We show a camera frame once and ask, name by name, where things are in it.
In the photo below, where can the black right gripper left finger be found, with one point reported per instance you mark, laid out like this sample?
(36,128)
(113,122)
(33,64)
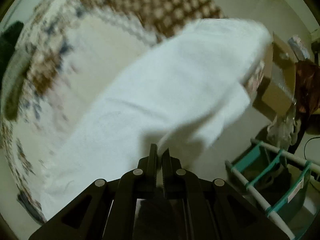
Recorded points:
(105,209)

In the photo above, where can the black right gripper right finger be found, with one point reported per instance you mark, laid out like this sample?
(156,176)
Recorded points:
(204,209)

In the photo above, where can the white pants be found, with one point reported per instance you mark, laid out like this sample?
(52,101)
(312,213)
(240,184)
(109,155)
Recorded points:
(180,95)

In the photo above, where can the teal storage rack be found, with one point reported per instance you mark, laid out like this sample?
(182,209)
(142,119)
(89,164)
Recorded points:
(278,183)

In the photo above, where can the brown cardboard box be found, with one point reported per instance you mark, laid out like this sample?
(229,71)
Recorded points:
(276,93)

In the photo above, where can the floral bed blanket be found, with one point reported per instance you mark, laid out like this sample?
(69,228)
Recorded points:
(75,52)

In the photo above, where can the grey green garment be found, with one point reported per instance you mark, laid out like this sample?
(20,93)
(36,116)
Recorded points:
(12,83)

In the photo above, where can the brown checkered bed sheet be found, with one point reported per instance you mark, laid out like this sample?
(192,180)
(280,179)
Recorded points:
(164,17)

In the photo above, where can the dark green blanket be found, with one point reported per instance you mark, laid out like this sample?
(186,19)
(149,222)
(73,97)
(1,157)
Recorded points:
(9,39)

